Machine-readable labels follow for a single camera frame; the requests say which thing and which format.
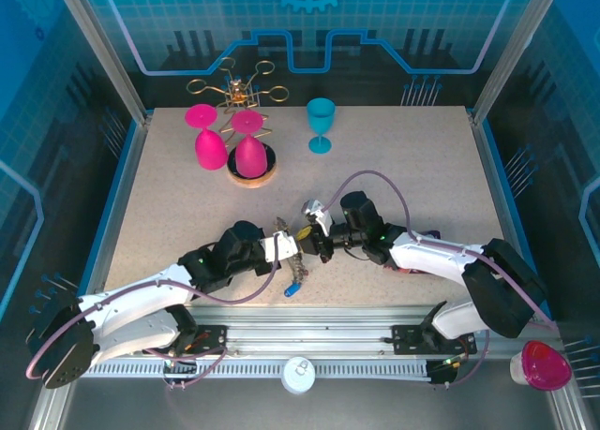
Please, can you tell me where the metal keyring chain with keys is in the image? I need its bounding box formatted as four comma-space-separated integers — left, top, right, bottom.
273, 215, 310, 289

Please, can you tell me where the purple candy packet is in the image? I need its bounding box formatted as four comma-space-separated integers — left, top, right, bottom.
382, 230, 443, 276

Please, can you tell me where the pink plastic wine glass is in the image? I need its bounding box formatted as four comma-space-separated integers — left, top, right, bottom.
184, 103, 227, 171
232, 110, 271, 178

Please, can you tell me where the teal plastic wine glass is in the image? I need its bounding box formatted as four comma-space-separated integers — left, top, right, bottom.
306, 97, 337, 156

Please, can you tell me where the white round tin can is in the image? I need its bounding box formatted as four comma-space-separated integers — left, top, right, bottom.
279, 356, 316, 395

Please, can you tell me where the pink and white plastic cup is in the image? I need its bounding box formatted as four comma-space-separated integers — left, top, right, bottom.
509, 339, 573, 393

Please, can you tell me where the gold wire glass rack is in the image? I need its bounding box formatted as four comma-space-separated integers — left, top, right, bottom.
186, 56, 291, 188

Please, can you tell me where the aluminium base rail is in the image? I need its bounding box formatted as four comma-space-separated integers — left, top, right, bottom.
187, 303, 451, 356

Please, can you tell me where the white slotted cable duct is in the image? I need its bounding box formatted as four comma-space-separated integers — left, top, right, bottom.
83, 359, 432, 379

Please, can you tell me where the aluminium table side rail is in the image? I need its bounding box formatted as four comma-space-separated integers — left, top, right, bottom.
77, 113, 154, 300
468, 111, 526, 248

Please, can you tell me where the aluminium frame post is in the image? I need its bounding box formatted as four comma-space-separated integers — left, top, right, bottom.
51, 0, 154, 125
471, 0, 571, 125

